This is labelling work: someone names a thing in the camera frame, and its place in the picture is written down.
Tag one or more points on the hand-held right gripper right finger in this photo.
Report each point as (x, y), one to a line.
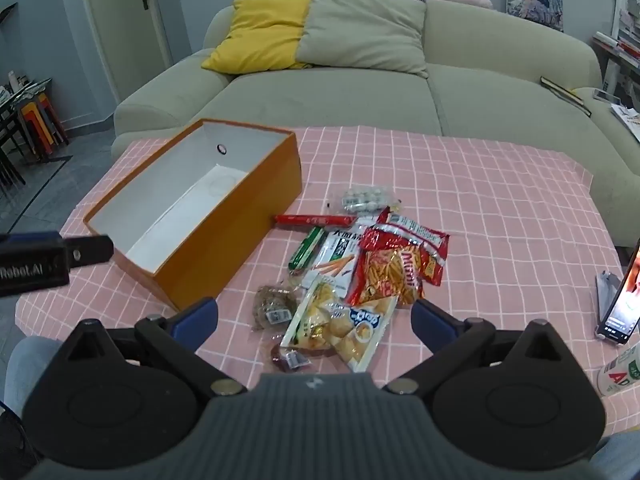
(427, 317)

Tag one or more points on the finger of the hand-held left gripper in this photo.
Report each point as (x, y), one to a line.
(92, 250)

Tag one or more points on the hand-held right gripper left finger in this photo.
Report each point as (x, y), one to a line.
(196, 317)

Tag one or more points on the red fries snack bag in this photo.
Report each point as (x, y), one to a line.
(390, 270)

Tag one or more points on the brown snack packet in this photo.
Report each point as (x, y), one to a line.
(272, 305)

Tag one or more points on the white box with orange rim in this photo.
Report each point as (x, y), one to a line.
(225, 245)

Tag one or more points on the red packet with silver label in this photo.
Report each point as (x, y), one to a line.
(420, 232)

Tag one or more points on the yellow chips bag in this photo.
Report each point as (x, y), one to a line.
(330, 325)

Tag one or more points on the clear packet of round snacks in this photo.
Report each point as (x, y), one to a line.
(365, 199)

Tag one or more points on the person's left leg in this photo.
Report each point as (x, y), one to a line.
(30, 360)

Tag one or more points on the person's leg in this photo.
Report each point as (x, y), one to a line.
(30, 360)
(617, 452)

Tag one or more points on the small dark snack packet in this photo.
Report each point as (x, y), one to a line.
(290, 358)

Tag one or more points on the pink checked tablecloth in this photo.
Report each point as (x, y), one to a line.
(500, 240)

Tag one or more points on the white snack packet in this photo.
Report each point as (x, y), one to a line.
(340, 255)

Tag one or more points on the green snack packet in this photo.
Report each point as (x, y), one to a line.
(307, 249)

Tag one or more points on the stacked colourful stools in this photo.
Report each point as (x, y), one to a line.
(42, 120)

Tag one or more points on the red sausage stick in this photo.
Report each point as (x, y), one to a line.
(310, 220)

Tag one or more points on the grey phone stand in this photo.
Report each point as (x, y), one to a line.
(606, 290)

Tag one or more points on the black phone with lit screen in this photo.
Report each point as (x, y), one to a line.
(625, 295)

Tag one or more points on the white bottle with red label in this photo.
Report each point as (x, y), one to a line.
(620, 372)

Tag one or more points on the white door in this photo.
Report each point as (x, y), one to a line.
(120, 35)

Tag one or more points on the person's right leg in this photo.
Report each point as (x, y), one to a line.
(617, 452)

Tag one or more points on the beige sofa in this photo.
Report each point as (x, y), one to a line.
(325, 100)

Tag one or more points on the dark book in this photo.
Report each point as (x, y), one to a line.
(565, 94)

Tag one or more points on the yellow pillow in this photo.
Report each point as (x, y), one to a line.
(260, 35)

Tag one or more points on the open magazine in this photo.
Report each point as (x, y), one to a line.
(627, 120)

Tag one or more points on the white phone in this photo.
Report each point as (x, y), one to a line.
(607, 96)

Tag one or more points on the beige pillow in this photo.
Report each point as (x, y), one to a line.
(360, 30)

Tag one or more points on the white bookshelf with books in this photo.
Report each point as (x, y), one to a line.
(625, 35)

